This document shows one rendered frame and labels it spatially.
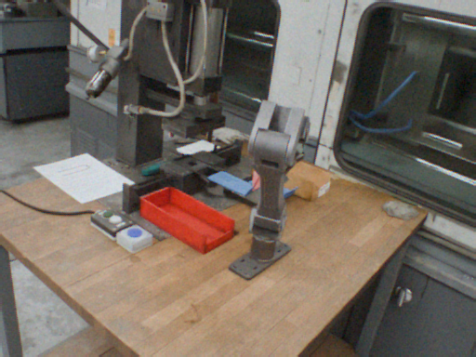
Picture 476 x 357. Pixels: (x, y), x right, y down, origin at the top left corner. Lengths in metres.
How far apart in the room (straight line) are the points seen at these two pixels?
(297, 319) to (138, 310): 0.35
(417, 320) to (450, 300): 0.17
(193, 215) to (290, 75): 0.85
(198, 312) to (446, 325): 1.14
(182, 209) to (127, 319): 0.47
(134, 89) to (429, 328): 1.41
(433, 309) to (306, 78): 1.03
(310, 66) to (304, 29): 0.15
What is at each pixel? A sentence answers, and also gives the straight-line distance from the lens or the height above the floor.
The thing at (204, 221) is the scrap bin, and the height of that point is 0.91.
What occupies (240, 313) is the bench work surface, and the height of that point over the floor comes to 0.90.
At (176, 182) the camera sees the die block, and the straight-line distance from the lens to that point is 1.43.
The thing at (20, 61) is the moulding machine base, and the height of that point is 0.60.
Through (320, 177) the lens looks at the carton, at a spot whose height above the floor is 0.94.
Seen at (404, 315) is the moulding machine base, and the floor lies 0.42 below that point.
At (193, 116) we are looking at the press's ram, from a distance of 1.39.
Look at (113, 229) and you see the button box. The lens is 1.23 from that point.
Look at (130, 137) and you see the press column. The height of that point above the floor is 1.01.
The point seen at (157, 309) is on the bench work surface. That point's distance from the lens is 1.04.
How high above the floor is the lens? 1.60
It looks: 25 degrees down
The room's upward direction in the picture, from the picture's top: 8 degrees clockwise
